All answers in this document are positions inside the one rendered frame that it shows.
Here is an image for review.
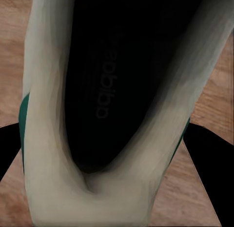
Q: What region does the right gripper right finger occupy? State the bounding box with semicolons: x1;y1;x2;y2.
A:
183;123;234;227

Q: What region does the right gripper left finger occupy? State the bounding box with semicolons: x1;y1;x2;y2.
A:
0;123;21;181

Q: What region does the gym shoe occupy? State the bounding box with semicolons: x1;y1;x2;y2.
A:
19;0;234;227

